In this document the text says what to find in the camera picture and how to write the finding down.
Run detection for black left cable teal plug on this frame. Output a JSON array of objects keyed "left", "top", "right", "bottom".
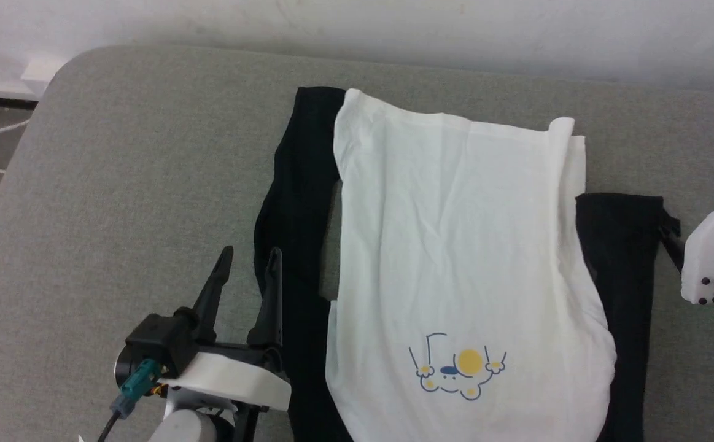
[{"left": 96, "top": 359, "right": 162, "bottom": 442}]

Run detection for white and black T-shirt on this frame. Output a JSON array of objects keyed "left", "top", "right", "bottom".
[{"left": 254, "top": 86, "right": 683, "bottom": 442}]

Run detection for white wall box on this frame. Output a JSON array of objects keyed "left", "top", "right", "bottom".
[{"left": 20, "top": 52, "right": 70, "bottom": 84}]

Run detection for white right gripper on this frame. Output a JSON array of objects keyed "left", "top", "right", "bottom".
[{"left": 659, "top": 201, "right": 714, "bottom": 306}]

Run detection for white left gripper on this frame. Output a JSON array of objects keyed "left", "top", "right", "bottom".
[{"left": 163, "top": 246, "right": 293, "bottom": 442}]

